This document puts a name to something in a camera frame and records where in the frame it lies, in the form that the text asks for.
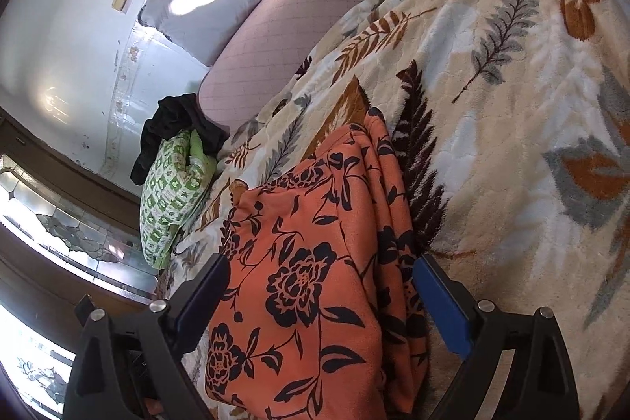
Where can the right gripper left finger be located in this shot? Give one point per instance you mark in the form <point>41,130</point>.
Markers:
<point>121,361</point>

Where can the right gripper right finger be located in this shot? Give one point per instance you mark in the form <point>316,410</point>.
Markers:
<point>540,384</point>

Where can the orange floral garment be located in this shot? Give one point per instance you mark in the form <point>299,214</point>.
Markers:
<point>320,319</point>

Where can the wooden glass door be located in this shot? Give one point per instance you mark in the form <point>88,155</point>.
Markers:
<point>65,234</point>

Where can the green white patterned pillow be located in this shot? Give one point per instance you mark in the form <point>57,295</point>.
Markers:
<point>175,184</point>

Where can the black garment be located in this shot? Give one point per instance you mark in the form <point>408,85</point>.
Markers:
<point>174,115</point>

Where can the cream leaf pattern blanket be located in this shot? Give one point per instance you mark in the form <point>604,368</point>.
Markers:
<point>509,120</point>

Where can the pink mattress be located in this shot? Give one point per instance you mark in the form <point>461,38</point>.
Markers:
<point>262,56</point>

